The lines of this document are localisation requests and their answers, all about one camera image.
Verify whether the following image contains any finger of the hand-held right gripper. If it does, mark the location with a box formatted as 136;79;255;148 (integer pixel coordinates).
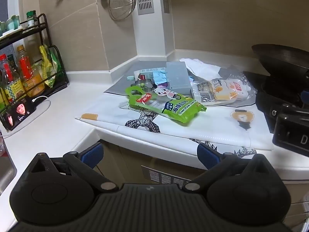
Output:
256;87;309;109
263;103;303;134

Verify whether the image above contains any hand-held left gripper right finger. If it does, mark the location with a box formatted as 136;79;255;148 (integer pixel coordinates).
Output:
182;143;278;194

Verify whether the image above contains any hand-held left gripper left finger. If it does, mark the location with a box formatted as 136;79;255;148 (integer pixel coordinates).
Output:
25;142;119;194

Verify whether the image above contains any green sponge packet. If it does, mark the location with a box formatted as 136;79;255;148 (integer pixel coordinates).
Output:
125;86;207;126

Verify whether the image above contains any white paper towel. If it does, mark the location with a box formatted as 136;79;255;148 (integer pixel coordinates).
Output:
179;58;222;81

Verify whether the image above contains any blue purple paper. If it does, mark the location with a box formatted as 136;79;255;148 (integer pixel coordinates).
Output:
153;71;170;90

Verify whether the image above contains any white printed mat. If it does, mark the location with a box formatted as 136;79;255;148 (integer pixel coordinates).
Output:
74;92;275;151

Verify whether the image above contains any beige kitchen cabinet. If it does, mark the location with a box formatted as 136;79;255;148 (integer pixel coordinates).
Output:
94;139;309;225

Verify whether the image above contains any silver cabinet vent grille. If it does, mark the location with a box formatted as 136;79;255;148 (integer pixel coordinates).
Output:
141;165;194;189

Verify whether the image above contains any black wok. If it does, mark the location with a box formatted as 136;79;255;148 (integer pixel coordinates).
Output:
251;44;309;90

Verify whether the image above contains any orange white bread bag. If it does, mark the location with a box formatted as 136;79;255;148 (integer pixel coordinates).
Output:
209;77;253;103

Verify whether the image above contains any clear wrapper with barcode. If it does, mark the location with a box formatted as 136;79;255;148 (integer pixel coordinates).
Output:
191;80;218;105

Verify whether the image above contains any grey mat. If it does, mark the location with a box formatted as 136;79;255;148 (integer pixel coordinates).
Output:
104;60;257;107

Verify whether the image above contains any grey cardboard box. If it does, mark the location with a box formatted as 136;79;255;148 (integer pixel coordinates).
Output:
166;61;192;95

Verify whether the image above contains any black smartphone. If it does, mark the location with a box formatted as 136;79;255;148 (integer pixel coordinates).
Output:
0;96;37;132

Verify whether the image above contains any stainless steel sink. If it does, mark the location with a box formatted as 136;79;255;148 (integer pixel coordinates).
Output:
0;135;18;197

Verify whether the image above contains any white milk carton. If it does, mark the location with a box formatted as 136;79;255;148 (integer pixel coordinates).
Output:
127;68;167;84

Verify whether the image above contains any green snack bag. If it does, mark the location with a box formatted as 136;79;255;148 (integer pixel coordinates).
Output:
39;45;62;89

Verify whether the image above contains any red label oil bottle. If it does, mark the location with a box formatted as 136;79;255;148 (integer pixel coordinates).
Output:
16;45;45;97

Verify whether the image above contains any red capped sauce bottle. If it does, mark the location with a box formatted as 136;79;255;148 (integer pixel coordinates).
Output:
0;54;25;102

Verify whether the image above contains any dark capped bottle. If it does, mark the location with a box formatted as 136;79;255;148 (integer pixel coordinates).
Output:
7;54;18;69

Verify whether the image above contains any green capped spice jar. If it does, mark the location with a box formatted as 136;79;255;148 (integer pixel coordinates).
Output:
26;11;38;27

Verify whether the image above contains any mint ceramic holder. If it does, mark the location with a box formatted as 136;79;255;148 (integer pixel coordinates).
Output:
5;14;24;31

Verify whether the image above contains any metal mesh strainer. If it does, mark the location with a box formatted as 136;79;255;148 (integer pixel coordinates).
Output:
109;0;137;21

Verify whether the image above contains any white charging cable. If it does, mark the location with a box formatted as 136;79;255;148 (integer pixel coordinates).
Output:
3;96;52;139

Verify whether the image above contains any metal flower-shaped ring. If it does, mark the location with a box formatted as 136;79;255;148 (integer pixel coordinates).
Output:
130;81;156;95

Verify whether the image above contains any black wire rack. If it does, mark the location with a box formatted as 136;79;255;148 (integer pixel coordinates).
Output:
0;13;70;97

